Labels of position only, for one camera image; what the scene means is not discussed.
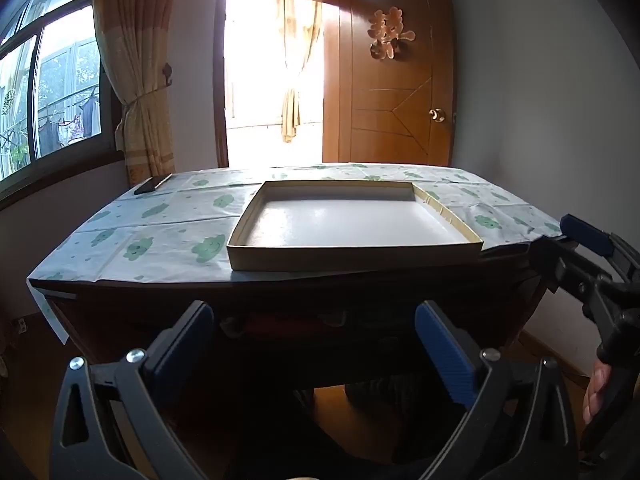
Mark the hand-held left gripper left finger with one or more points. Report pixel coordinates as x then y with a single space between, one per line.
185 347

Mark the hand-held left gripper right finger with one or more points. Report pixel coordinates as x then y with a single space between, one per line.
445 352

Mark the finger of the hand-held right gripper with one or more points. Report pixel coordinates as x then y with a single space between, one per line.
560 260
587 234

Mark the shallow cardboard box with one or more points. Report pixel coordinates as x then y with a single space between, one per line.
340 220

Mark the person's right hand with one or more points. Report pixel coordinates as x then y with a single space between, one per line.
596 390

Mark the dark wooden desk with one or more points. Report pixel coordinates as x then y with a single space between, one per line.
150 305

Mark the green cloud print tablecloth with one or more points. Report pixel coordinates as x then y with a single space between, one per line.
160 230

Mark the black phone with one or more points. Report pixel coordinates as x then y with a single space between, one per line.
152 185

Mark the brass door knob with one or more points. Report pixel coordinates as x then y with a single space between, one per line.
438 115

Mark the orange wooden door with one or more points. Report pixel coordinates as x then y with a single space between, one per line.
390 125

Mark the hanging laundry outside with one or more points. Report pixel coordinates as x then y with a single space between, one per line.
75 120

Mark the yellow balcony curtain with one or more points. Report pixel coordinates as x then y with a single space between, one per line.
292 110

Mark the curtain tieback hook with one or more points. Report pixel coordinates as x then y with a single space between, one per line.
167 71

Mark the paper door decoration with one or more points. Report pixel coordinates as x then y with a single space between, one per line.
387 35

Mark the beige window curtain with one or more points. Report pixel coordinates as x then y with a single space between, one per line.
135 60

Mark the dark framed window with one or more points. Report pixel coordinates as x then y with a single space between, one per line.
55 85

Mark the wall socket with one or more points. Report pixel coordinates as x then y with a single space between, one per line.
22 325

